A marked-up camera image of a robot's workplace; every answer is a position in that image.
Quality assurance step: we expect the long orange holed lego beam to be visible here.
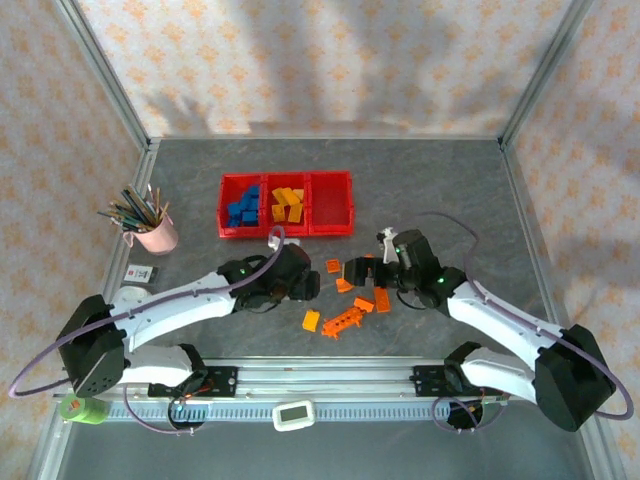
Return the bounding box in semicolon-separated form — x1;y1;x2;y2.
321;307;366;341

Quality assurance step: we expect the red plastic bin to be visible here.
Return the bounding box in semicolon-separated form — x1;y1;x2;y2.
306;170;356;236
260;172;312;238
216;173;266;240

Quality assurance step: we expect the white digital timer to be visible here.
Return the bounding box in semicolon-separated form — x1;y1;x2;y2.
272;398;316;432

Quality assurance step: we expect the pink cup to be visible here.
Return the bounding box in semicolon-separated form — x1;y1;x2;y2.
122;213;180;256

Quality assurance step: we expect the small white card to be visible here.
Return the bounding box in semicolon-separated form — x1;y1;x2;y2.
124;264;160;285

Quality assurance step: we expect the bunch of coloured pencils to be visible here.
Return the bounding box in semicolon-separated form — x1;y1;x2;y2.
97;183;171;235

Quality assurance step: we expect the green tape roll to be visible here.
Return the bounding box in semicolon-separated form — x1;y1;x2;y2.
58;394;109;426

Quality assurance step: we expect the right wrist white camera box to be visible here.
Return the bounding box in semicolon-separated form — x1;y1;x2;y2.
375;227;402;265

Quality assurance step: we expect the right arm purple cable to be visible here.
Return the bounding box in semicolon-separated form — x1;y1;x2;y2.
422;211;635;434

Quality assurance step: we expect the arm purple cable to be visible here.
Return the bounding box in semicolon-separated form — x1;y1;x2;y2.
422;211;635;434
8;225;287;435

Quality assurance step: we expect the wide aluminium base rail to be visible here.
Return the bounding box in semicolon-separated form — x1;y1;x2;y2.
53;355;600;401

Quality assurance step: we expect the grey slotted cable duct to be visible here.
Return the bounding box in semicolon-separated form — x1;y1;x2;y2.
107;402;436;422

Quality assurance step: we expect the aluminium frame rail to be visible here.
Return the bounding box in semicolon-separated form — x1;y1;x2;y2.
74;139;161;362
498;139;574;361
147;133;506;143

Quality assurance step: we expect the aluminium frame post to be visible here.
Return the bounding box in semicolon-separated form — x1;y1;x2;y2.
498;0;595;150
52;0;154;151

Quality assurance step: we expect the aluminium frame leg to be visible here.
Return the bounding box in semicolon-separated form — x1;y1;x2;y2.
572;399;626;480
24;419;76;480

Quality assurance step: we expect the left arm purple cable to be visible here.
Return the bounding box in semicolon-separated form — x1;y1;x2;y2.
8;225;287;435

